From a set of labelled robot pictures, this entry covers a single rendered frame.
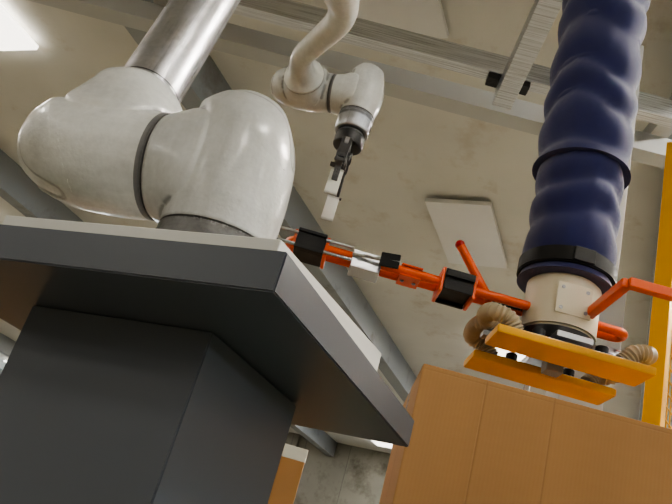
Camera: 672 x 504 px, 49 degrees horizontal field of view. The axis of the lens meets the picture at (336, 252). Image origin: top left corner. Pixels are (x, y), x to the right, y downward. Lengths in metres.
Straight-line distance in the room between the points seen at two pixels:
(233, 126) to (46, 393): 0.40
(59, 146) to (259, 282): 0.50
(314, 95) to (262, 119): 0.92
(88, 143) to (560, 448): 0.99
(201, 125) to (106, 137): 0.13
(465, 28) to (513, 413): 3.87
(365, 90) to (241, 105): 0.92
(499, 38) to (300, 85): 3.33
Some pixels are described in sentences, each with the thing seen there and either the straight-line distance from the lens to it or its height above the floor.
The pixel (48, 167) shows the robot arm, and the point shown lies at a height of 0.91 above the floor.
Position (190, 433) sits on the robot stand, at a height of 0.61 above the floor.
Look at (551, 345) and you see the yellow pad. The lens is 1.60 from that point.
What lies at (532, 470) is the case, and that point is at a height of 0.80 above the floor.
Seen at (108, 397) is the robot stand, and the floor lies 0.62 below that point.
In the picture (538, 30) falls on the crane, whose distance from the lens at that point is 3.56.
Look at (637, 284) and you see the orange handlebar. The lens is 1.58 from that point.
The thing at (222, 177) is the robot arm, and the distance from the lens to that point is 0.95.
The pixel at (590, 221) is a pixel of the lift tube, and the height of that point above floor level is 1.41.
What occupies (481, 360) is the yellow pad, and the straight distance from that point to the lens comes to 1.76.
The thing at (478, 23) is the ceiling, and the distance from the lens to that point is 5.05.
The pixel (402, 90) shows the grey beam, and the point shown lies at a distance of 4.27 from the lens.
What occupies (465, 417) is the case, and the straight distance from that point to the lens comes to 1.46.
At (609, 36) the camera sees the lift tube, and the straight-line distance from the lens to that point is 2.12.
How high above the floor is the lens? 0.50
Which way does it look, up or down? 24 degrees up
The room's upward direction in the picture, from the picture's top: 16 degrees clockwise
